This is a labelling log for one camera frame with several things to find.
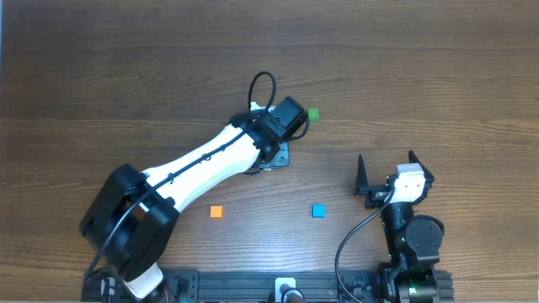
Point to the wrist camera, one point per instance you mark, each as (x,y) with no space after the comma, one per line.
(408,181)
(255,105)

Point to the mounting rail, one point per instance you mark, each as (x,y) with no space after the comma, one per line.
(261,287)

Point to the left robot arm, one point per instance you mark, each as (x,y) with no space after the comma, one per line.
(202,168)

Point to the blue cube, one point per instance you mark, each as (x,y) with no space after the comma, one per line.
(318,211)

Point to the green cube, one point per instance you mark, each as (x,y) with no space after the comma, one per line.
(313,115)

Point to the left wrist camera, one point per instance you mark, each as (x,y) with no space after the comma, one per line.
(255,105)

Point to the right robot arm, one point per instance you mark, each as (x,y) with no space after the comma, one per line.
(410,240)

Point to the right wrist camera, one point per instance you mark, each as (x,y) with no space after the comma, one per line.
(408,181)

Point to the orange cube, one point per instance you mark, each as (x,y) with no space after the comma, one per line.
(216,211)

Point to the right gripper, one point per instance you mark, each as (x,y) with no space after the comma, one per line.
(377,194)

